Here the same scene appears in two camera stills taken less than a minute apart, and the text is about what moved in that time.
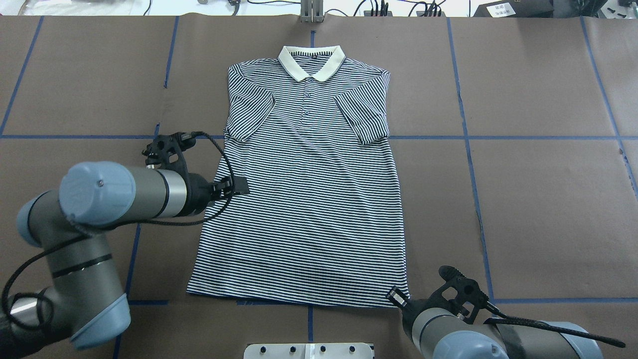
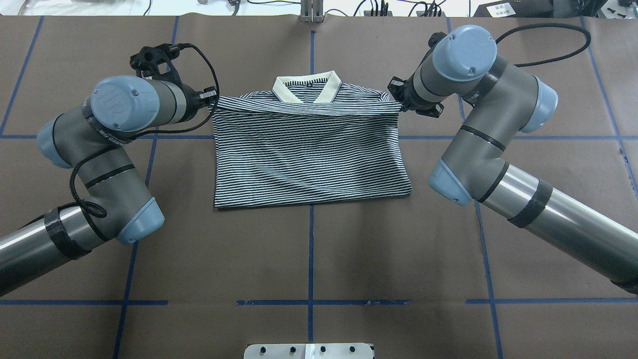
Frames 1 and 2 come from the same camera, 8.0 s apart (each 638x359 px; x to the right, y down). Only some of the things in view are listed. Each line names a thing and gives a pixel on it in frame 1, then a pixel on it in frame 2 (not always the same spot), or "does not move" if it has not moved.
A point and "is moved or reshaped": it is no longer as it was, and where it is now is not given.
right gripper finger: (398, 296) → (409, 99)
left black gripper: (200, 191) → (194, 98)
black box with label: (516, 8) does not move
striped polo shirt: (321, 224) is moved or reshaped
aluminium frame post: (312, 11) does not move
